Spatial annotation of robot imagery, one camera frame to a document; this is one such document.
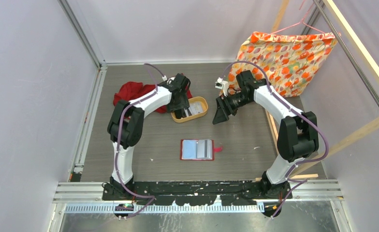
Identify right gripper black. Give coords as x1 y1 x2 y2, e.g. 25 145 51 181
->
213 92 252 125

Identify yellow oval tray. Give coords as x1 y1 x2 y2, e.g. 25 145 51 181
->
171 97 208 123

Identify white magnetic stripe card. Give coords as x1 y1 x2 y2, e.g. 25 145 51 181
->
195 139 214 160

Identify red card holder wallet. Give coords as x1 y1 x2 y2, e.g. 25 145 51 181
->
180 139 223 161

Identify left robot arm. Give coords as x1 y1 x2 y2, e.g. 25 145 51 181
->
107 73 191 200

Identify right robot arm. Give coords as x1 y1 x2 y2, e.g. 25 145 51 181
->
213 71 319 199

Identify silver chip card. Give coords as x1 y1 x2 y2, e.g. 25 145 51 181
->
187 101 204 116

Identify red cloth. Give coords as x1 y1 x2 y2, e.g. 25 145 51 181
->
113 77 192 114

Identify floral fabric bag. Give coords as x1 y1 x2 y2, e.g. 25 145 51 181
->
227 32 337 97

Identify pink clothes hanger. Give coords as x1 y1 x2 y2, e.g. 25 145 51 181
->
270 0 327 35

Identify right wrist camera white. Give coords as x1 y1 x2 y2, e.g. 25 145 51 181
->
214 77 229 96

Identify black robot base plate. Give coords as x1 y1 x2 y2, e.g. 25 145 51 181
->
101 180 292 206

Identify aluminium frame rail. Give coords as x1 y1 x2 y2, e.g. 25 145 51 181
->
53 0 379 219

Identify wooden frame rack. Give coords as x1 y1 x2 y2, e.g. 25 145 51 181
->
255 0 379 182

